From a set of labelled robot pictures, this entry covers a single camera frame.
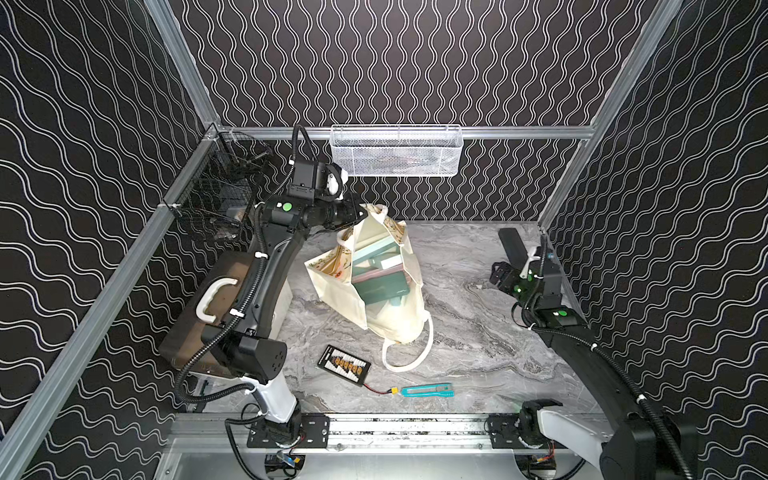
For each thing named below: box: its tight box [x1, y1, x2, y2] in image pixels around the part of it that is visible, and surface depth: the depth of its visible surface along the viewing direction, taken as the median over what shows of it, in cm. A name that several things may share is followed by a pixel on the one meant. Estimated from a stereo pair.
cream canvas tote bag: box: [305, 204, 434, 373], surface depth 87 cm
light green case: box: [352, 237, 403, 273], surface depth 97 cm
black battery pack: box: [317, 344, 372, 387], surface depth 85 cm
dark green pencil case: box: [352, 266, 410, 305], surface depth 88 cm
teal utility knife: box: [401, 383, 455, 398], surface depth 83 cm
